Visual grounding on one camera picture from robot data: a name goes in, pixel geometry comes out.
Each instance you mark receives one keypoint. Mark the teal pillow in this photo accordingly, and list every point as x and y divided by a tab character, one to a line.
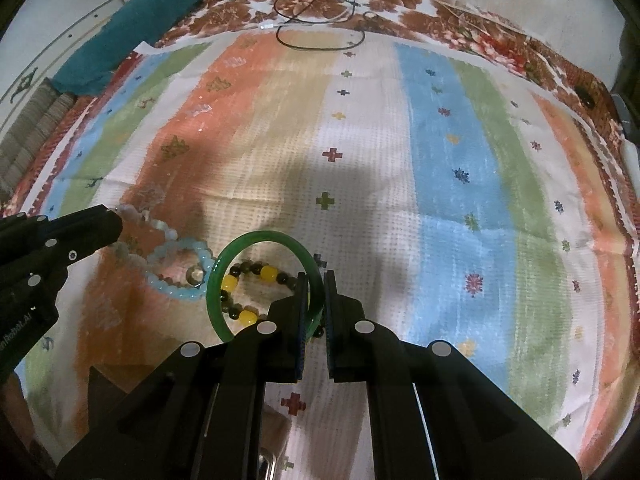
90	69

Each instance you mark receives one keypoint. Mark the green jade bangle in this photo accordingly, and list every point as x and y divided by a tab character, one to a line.
234	284

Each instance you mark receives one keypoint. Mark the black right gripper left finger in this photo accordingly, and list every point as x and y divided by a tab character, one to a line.
272	350

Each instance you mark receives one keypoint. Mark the striped grey mattress edge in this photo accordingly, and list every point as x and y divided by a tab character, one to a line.
33	126

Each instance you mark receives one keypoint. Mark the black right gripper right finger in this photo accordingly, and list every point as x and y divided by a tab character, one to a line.
357	349

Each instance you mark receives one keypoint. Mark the jewelry box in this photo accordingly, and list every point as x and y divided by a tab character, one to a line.
109	384

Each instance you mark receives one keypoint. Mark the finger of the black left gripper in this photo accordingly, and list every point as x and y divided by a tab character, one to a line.
75	232

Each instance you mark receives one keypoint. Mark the red floral bedsheet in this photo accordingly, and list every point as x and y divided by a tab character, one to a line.
612	209

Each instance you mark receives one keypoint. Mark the striped colourful cloth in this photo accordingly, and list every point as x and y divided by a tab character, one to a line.
435	185

